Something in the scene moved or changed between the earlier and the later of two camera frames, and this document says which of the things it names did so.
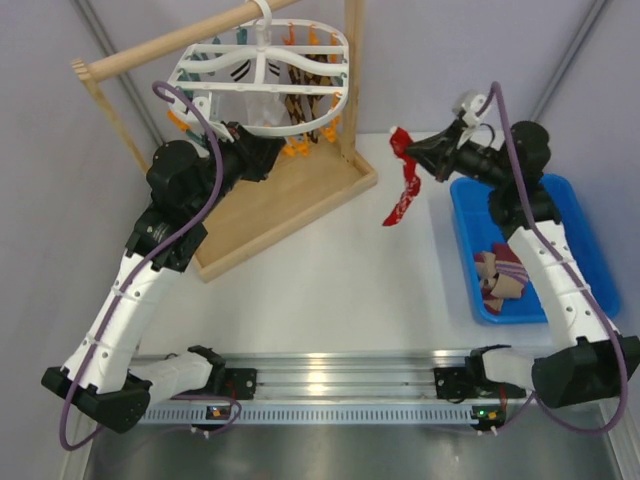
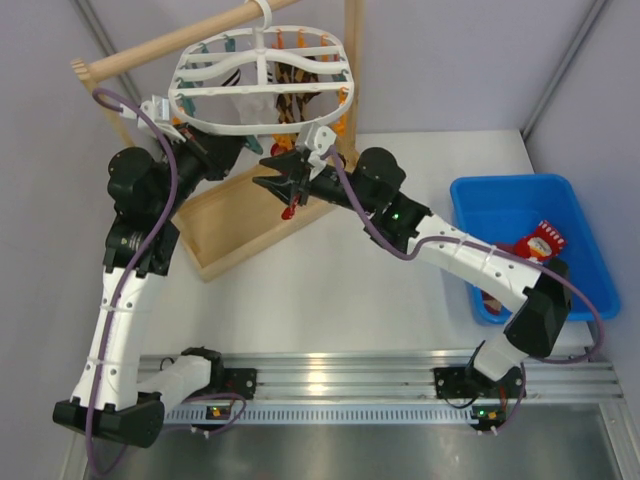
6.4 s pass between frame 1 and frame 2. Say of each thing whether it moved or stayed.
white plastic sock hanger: stayed
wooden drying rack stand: stayed
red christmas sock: moved
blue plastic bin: stayed
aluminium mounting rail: stayed
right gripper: moved
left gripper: moved
